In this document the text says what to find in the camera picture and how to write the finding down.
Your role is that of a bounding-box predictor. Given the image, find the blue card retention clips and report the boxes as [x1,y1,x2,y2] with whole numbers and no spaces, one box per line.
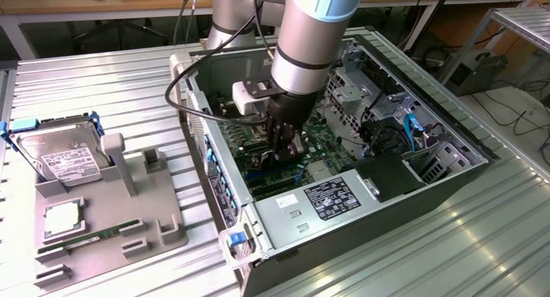
[204,135,240,220]

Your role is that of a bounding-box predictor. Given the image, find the black plastic air shroud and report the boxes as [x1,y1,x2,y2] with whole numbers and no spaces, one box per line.
[341,153,424,204]

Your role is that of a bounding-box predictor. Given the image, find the grey power supply unit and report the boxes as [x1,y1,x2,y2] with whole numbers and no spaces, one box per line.
[252,169,383,251]

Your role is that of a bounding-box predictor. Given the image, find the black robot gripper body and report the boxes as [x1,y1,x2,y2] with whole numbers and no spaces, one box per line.
[265,91,319,128]

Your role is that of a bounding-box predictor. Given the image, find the green RAM stick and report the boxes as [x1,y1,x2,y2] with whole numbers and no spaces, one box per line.
[37,218,141,254]

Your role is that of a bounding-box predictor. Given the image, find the aluminium frame table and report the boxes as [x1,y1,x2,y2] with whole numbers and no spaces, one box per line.
[441,8,550,95]

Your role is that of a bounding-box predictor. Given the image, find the green motherboard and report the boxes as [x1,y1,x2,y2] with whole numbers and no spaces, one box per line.
[213,97,357,203]

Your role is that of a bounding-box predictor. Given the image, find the black box device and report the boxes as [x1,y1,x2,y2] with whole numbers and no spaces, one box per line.
[445,50,509,97]

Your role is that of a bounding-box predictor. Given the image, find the silver hard disk drive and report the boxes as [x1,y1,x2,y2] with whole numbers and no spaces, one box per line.
[16,122,106,187]

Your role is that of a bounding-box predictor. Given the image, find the wooden desk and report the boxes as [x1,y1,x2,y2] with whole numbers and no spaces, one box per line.
[0,0,536,16]

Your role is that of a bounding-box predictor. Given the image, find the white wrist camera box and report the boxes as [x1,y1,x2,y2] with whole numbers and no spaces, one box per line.
[230,80,276,116]

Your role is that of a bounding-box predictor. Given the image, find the silver chipset heatsink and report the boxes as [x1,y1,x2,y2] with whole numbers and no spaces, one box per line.
[307,161,333,179]

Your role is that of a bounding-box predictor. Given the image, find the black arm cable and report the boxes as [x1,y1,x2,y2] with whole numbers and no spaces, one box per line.
[164,0,276,126]

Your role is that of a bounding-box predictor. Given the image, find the grey parts rack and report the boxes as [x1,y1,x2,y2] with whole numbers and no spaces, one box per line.
[32,132,188,290]

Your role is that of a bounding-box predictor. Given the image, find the black wire bundle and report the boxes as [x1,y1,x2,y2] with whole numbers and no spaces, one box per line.
[360,119,408,156]

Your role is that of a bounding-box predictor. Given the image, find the black chair base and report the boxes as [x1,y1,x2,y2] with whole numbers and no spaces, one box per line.
[70,18,170,42]

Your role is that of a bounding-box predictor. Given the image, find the blue disk caddy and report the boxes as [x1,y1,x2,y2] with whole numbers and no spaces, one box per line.
[0,111,105,188]

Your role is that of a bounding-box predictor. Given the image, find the black RAM slot pair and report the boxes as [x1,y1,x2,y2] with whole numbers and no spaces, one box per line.
[218,101,242,118]
[237,138,272,157]

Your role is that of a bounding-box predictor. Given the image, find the metal drive cage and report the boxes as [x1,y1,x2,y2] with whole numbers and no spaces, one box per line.
[324,66,413,149]

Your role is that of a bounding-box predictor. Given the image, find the silver CPU chip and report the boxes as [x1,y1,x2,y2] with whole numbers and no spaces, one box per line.
[44,202,82,238]

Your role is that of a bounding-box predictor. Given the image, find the blue data wire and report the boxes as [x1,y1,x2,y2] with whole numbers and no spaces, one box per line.
[403,113,420,153]

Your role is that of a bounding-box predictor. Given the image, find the black open PC case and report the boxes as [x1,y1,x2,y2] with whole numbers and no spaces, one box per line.
[169,25,501,297]

